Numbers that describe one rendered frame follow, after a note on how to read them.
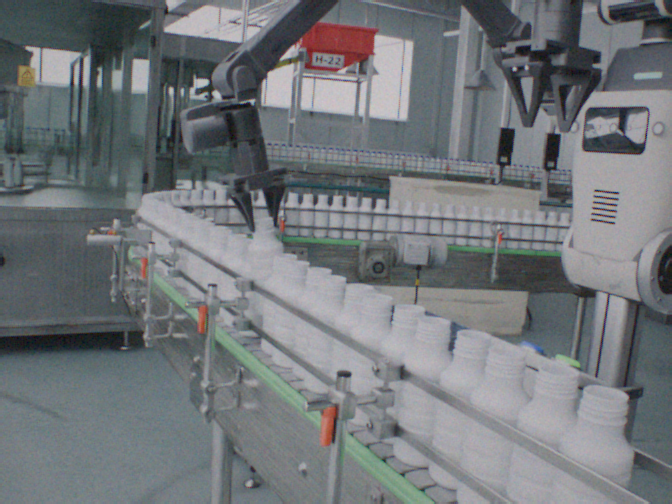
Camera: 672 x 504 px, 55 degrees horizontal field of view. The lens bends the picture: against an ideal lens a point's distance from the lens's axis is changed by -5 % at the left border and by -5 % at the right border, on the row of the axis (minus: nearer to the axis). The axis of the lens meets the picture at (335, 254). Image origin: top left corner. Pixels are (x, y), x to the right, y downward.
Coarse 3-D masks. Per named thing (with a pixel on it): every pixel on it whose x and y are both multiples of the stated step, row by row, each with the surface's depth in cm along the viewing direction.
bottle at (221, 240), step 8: (216, 232) 133; (224, 232) 133; (232, 232) 134; (216, 240) 133; (224, 240) 133; (216, 248) 133; (224, 248) 133; (216, 256) 132; (208, 264) 134; (208, 272) 134; (216, 272) 133; (208, 280) 134; (216, 280) 133
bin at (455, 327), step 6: (426, 312) 175; (432, 312) 173; (390, 318) 179; (444, 318) 168; (450, 324) 165; (456, 324) 164; (462, 324) 162; (450, 330) 165; (456, 330) 164; (462, 330) 162; (474, 330) 158; (450, 336) 150; (456, 336) 151; (450, 342) 150; (450, 348) 151
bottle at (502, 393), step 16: (496, 352) 64; (512, 352) 64; (496, 368) 62; (512, 368) 61; (480, 384) 64; (496, 384) 62; (512, 384) 61; (480, 400) 62; (496, 400) 61; (512, 400) 61; (528, 400) 62; (496, 416) 61; (512, 416) 61; (480, 432) 62; (464, 448) 64; (480, 448) 62; (496, 448) 61; (512, 448) 61; (464, 464) 64; (480, 464) 62; (496, 464) 61; (496, 480) 62; (464, 496) 63; (480, 496) 62
